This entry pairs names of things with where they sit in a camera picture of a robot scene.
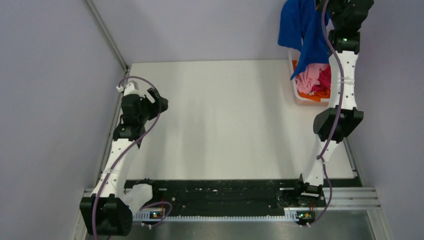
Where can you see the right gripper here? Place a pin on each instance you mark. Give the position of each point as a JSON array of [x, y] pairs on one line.
[[318, 4]]

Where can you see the blue printed t-shirt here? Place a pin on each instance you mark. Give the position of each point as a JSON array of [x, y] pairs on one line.
[[300, 28]]

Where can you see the orange t-shirt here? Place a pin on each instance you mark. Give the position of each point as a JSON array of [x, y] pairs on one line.
[[315, 82]]

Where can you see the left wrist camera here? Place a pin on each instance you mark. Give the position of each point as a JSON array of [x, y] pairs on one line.
[[131, 88]]

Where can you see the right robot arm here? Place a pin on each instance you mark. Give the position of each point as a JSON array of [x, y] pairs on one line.
[[341, 116]]

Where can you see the pink t-shirt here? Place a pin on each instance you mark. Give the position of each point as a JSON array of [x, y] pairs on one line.
[[308, 78]]

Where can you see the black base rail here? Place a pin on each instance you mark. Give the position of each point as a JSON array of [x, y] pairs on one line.
[[228, 198]]

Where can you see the white plastic basket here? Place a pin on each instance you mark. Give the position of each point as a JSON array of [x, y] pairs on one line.
[[312, 98]]

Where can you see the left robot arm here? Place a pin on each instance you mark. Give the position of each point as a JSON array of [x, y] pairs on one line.
[[109, 210]]

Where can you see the white slotted cable duct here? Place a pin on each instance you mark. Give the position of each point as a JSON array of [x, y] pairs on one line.
[[147, 216]]

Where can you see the left corner aluminium post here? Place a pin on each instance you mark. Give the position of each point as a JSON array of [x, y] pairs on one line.
[[105, 33]]

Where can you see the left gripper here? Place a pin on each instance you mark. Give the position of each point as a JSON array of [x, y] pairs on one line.
[[155, 108]]

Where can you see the magenta t-shirt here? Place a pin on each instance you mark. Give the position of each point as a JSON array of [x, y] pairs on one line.
[[324, 81]]

